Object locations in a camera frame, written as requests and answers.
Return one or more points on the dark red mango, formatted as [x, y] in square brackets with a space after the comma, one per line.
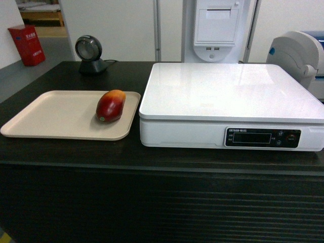
[110, 106]

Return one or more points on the white checkout scale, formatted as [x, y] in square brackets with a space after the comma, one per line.
[229, 106]

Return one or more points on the dark slatted checkout counter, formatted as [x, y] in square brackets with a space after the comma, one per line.
[73, 190]

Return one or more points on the black barcode scanner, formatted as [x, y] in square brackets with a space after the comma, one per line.
[89, 50]

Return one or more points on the white receipt printer kiosk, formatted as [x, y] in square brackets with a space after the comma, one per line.
[217, 31]

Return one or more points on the beige plastic tray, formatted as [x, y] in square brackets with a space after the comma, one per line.
[70, 115]

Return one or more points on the white label printer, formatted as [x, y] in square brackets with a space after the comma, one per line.
[300, 54]

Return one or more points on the red fire extinguisher box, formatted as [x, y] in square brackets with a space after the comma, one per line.
[27, 44]

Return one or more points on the wooden table in background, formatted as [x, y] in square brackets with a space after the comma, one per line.
[40, 10]

